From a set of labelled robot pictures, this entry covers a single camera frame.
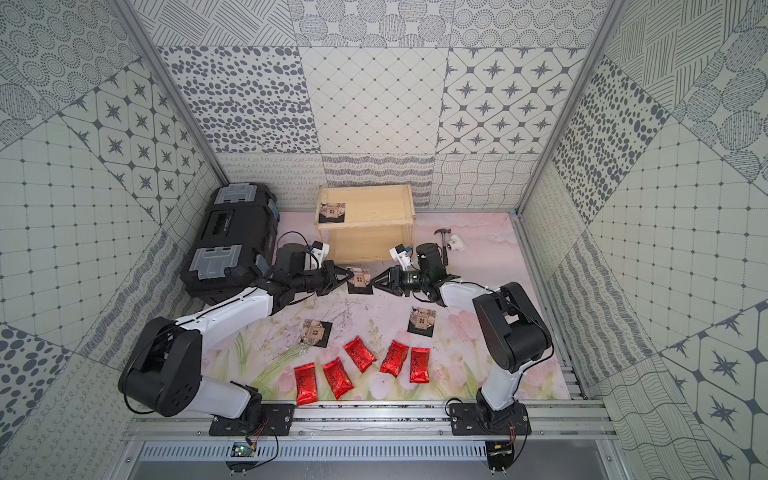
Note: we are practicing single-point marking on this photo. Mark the white pipe fitting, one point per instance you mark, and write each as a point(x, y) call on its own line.
point(455, 243)

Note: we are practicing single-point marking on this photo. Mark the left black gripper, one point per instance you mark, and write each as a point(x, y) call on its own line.
point(328, 277)

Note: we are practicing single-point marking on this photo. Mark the red tea bag middle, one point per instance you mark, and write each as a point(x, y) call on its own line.
point(360, 355)

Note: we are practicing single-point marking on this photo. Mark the left green circuit board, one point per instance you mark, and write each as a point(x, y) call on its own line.
point(242, 450)

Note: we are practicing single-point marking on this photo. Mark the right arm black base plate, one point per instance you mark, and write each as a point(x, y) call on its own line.
point(469, 419)

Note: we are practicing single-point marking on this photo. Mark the black plastic toolbox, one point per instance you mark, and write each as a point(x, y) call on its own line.
point(235, 244)

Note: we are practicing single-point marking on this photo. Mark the right black circuit board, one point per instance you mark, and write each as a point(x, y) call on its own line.
point(500, 456)

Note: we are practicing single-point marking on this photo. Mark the black handled hammer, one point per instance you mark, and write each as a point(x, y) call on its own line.
point(444, 234)

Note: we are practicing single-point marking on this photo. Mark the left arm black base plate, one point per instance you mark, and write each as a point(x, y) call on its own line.
point(269, 418)

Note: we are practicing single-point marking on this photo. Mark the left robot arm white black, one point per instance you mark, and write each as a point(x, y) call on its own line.
point(164, 370)

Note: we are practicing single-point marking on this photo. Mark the light wooden shelf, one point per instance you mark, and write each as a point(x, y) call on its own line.
point(377, 219)

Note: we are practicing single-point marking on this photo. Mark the black tea bag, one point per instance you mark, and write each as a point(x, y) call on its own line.
point(331, 213)
point(422, 321)
point(360, 283)
point(316, 333)

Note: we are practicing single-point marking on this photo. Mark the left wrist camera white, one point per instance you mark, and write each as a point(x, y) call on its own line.
point(318, 252)

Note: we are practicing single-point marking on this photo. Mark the red tea bag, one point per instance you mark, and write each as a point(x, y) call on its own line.
point(394, 359)
point(306, 384)
point(360, 355)
point(419, 366)
point(337, 378)

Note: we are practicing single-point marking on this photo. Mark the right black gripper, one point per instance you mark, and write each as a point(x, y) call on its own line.
point(396, 281)

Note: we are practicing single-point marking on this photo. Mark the red tea bag rightmost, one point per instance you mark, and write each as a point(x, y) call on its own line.
point(419, 366)

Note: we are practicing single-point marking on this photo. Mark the red tea bag leftmost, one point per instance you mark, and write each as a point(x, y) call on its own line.
point(306, 384)

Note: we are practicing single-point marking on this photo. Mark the aluminium mounting rail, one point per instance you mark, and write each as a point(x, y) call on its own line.
point(433, 420)

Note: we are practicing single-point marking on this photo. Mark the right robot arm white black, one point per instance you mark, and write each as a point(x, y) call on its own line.
point(514, 333)

